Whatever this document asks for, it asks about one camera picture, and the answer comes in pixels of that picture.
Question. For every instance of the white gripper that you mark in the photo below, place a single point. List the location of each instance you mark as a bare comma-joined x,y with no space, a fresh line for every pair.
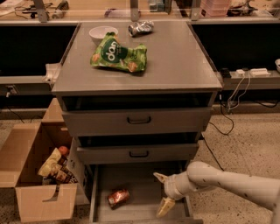
170,186

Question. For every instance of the red coke can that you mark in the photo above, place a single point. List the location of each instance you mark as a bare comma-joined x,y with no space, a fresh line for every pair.
118,197

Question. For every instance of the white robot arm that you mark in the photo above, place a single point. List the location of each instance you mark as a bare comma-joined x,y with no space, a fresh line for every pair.
198,176

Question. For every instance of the grey open bottom drawer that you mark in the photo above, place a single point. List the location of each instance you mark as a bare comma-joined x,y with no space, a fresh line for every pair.
145,194

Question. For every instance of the grey middle drawer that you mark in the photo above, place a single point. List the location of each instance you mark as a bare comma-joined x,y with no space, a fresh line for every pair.
137,153

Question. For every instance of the grey drawer cabinet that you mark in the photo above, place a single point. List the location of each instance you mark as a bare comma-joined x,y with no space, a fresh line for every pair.
177,76

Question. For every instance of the grey top drawer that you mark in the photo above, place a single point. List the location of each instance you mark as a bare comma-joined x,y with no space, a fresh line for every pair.
135,121

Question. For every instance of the crushed silver can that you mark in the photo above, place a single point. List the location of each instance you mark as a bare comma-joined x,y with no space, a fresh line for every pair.
140,28

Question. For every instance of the dark brown snack bag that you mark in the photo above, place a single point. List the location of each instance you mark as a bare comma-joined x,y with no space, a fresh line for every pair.
61,174

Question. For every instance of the orange fruit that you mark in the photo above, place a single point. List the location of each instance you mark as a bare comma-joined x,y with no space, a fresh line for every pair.
63,150

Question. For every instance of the yellow snack bag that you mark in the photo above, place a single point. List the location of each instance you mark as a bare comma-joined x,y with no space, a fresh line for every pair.
51,164

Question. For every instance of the brown cardboard box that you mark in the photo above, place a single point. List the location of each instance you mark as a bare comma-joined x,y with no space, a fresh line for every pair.
27,147

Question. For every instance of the white power strip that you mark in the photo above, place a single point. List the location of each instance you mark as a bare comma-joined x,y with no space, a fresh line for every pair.
255,72

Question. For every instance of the green chip bag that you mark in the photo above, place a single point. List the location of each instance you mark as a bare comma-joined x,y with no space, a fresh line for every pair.
110,53

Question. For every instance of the white bowl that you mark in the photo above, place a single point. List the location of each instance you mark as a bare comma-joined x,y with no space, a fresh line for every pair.
98,33

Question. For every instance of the pink plastic container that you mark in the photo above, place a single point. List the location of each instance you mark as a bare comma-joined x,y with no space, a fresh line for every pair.
214,8

